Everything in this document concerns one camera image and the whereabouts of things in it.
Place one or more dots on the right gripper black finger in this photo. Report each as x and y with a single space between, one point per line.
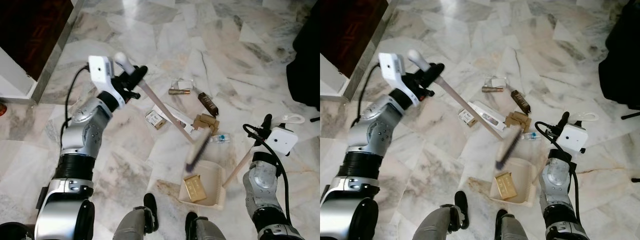
562 120
267 122

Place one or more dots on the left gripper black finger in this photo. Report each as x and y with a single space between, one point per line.
135 90
139 73
428 88
433 70

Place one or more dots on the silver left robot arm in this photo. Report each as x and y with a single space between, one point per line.
82 135
367 130

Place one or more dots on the small clear plastic bottle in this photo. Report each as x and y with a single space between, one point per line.
532 135
221 138

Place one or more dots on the small white gold box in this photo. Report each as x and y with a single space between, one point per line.
156 120
467 117

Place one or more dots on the torn brown cardboard piece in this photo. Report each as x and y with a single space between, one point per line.
519 121
206 122

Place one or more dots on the bronze metal tube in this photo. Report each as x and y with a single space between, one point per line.
492 89
179 92

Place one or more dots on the clear plastic package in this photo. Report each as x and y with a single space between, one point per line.
496 81
182 84

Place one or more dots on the dark brown wrapped bar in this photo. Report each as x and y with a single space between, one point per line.
520 101
208 103

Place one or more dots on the thin black stand leg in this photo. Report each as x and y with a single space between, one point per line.
315 119
631 115

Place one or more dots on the long white window box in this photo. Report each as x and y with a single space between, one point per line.
492 119
182 122

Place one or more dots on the large black bag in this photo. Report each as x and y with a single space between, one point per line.
305 70
620 60

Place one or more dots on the robot right leg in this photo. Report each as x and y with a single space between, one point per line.
515 225
205 227

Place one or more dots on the robot leg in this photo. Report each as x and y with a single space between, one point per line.
440 220
135 222
515 225
205 227

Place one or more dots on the robot left leg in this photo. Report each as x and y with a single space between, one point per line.
135 222
440 220

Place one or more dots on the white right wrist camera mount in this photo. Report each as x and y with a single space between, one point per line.
572 137
282 140

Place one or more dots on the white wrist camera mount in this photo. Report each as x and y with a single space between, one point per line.
391 70
282 140
572 137
101 72

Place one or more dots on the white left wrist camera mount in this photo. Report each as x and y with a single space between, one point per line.
101 72
391 70

